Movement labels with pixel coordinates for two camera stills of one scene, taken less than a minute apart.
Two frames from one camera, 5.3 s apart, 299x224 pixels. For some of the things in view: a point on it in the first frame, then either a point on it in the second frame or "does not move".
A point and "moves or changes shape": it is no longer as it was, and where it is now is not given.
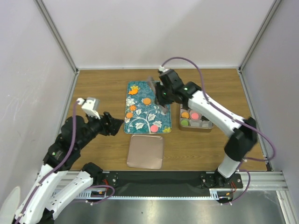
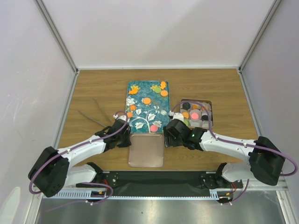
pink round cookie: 195,116 does not move
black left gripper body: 99,126 -> 124,140
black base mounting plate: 167,183 does not move
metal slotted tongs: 164,108 moves or changes shape
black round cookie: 203,118 does not move
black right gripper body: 163,95 -> 174,142
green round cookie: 184,122 does not move
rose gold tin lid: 145,151 does not move
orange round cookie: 185,115 does not move
